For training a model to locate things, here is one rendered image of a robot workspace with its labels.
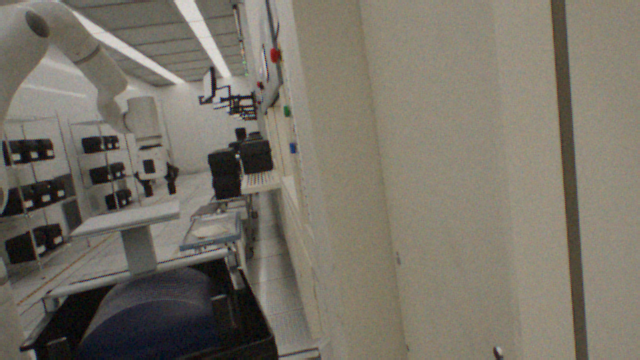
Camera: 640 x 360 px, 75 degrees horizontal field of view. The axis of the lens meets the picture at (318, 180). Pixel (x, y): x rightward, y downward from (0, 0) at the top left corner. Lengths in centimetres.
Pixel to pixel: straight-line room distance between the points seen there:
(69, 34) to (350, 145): 104
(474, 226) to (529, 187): 4
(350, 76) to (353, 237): 13
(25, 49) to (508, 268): 104
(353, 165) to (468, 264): 14
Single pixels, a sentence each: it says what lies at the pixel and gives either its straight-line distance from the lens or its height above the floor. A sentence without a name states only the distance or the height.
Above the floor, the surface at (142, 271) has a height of 101.
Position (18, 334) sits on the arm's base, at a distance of 107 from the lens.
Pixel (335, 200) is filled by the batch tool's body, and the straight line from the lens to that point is 33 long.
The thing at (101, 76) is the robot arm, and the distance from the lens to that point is 133.
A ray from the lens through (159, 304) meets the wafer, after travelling 54.
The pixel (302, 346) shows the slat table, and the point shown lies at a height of 76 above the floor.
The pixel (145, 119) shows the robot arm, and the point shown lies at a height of 125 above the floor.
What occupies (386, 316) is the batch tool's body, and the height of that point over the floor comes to 100.
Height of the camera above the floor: 117
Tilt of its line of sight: 8 degrees down
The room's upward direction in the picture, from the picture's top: 9 degrees counter-clockwise
